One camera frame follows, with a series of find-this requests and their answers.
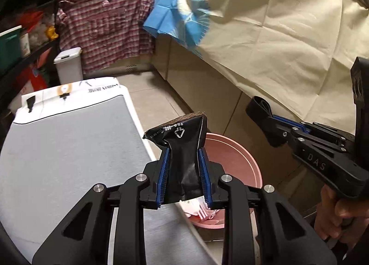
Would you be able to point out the pink plastic bin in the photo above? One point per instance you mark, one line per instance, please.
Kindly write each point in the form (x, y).
(230, 152)

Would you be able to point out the yellow toy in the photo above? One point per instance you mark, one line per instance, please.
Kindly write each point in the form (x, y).
(52, 33)

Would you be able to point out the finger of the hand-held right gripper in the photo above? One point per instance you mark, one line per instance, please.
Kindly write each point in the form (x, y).
(288, 122)
(259, 112)

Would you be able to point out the black foil wrapper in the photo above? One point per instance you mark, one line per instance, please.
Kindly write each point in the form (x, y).
(181, 149)

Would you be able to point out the beige cloth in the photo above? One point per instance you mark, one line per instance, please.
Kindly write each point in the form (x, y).
(288, 37)

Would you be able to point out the white printed table cover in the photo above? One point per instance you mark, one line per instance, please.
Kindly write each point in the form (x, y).
(95, 88)

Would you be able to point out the red paper bag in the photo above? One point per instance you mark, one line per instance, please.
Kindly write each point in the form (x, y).
(37, 80)

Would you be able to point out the green storage box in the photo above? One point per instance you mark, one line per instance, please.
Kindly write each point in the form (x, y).
(10, 49)

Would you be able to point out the plaid shirt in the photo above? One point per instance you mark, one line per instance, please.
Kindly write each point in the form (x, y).
(109, 28)

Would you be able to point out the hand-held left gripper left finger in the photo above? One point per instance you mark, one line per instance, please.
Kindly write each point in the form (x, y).
(164, 178)

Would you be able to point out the white plastic fork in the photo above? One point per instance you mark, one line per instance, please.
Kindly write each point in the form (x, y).
(201, 210)

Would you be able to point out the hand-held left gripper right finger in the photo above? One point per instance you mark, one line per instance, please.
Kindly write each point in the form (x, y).
(205, 178)

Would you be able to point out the beige cabinet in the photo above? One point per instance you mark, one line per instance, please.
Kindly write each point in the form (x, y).
(196, 80)

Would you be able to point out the person's right hand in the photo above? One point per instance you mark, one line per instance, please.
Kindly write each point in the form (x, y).
(331, 213)

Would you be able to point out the grey table mat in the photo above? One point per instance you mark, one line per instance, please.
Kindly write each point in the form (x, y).
(72, 152)

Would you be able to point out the blue patterned cloth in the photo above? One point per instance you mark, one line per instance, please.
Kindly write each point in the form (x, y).
(173, 14)

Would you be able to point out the white lidded bin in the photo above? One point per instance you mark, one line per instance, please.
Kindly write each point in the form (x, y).
(69, 69)

